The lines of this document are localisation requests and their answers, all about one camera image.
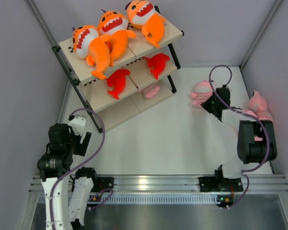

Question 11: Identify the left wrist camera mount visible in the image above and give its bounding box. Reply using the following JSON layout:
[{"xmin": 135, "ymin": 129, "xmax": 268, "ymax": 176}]
[{"xmin": 68, "ymin": 115, "xmax": 86, "ymax": 137}]

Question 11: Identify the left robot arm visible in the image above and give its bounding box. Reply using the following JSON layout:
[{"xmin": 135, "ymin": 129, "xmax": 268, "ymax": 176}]
[{"xmin": 37, "ymin": 119, "xmax": 99, "ymax": 230}]

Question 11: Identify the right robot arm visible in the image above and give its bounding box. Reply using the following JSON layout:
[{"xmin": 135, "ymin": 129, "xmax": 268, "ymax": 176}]
[{"xmin": 199, "ymin": 86, "xmax": 277, "ymax": 192}]

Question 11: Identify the pink striped plush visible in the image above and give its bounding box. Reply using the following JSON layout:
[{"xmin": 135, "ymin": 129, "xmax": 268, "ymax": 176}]
[
  {"xmin": 241, "ymin": 110, "xmax": 263, "ymax": 141},
  {"xmin": 138, "ymin": 82, "xmax": 160, "ymax": 99},
  {"xmin": 191, "ymin": 80, "xmax": 213, "ymax": 107},
  {"xmin": 248, "ymin": 91, "xmax": 273, "ymax": 122}
]

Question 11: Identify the orange shark plush facing up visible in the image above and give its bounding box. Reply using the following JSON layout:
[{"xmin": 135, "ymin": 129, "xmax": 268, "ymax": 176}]
[{"xmin": 125, "ymin": 0, "xmax": 167, "ymax": 48}]

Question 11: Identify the orange shark plush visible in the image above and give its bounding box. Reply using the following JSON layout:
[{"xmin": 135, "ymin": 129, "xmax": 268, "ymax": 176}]
[{"xmin": 98, "ymin": 9, "xmax": 137, "ymax": 67}]

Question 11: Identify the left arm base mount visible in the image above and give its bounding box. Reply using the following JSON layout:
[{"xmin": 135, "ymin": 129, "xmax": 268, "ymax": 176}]
[{"xmin": 91, "ymin": 176, "xmax": 114, "ymax": 193}]

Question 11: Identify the beige three-tier shelf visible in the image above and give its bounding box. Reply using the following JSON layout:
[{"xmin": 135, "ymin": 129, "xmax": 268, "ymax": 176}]
[{"xmin": 53, "ymin": 1, "xmax": 184, "ymax": 132}]

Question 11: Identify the small red shark plush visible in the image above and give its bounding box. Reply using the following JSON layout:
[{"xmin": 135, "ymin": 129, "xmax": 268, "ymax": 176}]
[{"xmin": 144, "ymin": 53, "xmax": 170, "ymax": 80}]

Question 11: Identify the large red shark plush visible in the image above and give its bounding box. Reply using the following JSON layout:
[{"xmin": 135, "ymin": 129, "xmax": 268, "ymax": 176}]
[{"xmin": 107, "ymin": 69, "xmax": 130, "ymax": 100}]

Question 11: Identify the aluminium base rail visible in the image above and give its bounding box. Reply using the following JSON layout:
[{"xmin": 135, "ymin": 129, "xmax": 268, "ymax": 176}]
[{"xmin": 28, "ymin": 174, "xmax": 288, "ymax": 204}]

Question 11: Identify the orange shark plush face down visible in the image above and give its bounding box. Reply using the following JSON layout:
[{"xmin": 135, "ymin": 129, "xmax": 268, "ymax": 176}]
[{"xmin": 72, "ymin": 25, "xmax": 111, "ymax": 80}]

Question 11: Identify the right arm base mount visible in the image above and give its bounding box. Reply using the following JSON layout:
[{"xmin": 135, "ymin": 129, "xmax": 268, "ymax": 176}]
[{"xmin": 199, "ymin": 176, "xmax": 244, "ymax": 193}]

